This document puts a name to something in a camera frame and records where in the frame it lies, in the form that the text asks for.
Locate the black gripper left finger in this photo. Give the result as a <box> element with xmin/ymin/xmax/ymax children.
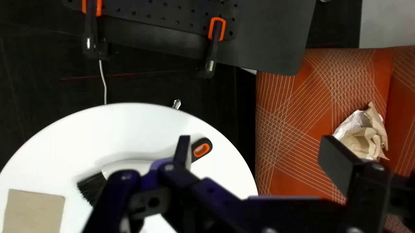
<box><xmin>85</xmin><ymin>135</ymin><xmax>243</xmax><ymax>233</ymax></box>

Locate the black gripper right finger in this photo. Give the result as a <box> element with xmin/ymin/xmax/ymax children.
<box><xmin>317</xmin><ymin>135</ymin><xmax>415</xmax><ymax>233</ymax></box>

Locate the crumpled beige paper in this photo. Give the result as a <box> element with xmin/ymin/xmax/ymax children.
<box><xmin>332</xmin><ymin>101</ymin><xmax>390</xmax><ymax>162</ymax></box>

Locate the orange patterned sofa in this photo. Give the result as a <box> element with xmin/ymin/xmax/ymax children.
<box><xmin>254</xmin><ymin>45</ymin><xmax>415</xmax><ymax>233</ymax></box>

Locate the white round table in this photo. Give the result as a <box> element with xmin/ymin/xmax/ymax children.
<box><xmin>0</xmin><ymin>101</ymin><xmax>259</xmax><ymax>233</ymax></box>

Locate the orange black bar clamp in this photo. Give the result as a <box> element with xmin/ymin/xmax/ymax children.
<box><xmin>80</xmin><ymin>0</ymin><xmax>106</xmax><ymax>61</ymax></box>
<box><xmin>198</xmin><ymin>17</ymin><xmax>228</xmax><ymax>79</ymax></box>

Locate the black perforated board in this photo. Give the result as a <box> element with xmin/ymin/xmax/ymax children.
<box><xmin>62</xmin><ymin>0</ymin><xmax>319</xmax><ymax>75</ymax></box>

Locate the brown cardboard sheet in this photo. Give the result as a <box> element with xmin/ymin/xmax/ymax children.
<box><xmin>2</xmin><ymin>188</ymin><xmax>67</xmax><ymax>233</ymax></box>

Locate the thin white cable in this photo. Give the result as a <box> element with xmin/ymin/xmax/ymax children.
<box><xmin>97</xmin><ymin>58</ymin><xmax>109</xmax><ymax>106</ymax></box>

